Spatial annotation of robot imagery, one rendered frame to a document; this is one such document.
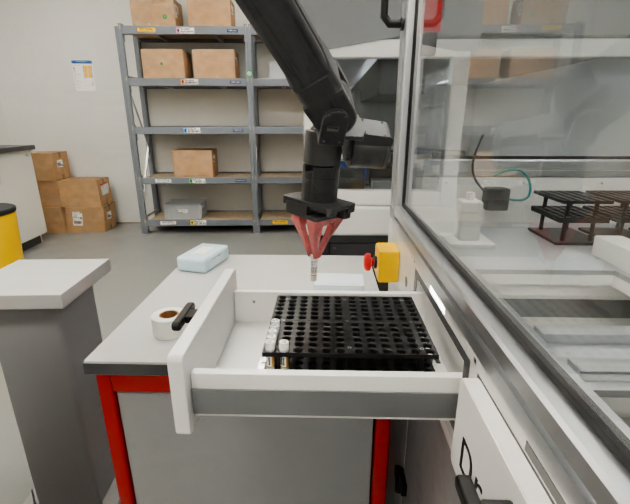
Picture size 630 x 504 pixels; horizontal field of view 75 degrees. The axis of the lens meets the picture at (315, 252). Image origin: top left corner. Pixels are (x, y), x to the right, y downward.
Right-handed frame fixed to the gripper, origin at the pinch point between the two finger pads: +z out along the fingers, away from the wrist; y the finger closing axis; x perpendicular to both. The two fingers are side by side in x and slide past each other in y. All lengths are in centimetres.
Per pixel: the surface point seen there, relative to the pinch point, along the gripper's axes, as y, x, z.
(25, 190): 400, -47, 78
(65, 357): 69, 22, 48
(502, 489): -38.6, 19.0, 3.4
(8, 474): 101, 37, 107
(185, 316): 5.0, 21.1, 6.6
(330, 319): -9.6, 6.1, 6.1
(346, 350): -16.6, 11.1, 5.5
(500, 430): -36.7, 15.7, 0.9
